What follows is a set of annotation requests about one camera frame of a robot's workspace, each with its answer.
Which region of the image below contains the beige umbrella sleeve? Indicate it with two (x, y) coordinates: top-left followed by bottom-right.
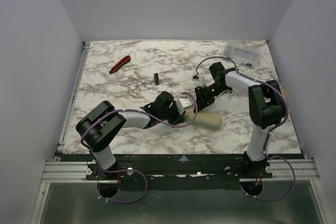
(192, 111), (222, 130)

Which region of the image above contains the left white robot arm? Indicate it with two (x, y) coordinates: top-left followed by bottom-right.
(76, 91), (185, 170)

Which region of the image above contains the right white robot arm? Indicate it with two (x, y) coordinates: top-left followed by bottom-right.
(195, 62), (288, 174)

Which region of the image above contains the black pin header strip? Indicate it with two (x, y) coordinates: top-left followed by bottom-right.
(154, 73), (160, 86)

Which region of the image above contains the clear plastic parts box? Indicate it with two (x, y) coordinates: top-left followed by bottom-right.
(224, 40), (261, 68)

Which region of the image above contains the red black utility knife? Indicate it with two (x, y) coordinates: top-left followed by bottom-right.
(109, 55), (131, 74)

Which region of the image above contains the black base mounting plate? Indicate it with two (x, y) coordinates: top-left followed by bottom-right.
(54, 152), (274, 192)

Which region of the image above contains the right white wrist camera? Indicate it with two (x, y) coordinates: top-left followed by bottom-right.
(192, 74), (206, 87)

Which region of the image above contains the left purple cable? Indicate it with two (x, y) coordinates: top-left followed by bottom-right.
(80, 92), (198, 204)

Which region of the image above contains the purple cable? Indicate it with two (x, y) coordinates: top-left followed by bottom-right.
(195, 56), (297, 201)
(80, 92), (198, 204)

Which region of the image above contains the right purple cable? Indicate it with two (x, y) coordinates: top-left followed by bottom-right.
(195, 56), (297, 201)

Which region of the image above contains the aluminium extrusion frame rail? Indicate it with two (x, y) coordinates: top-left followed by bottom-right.
(41, 162), (88, 183)

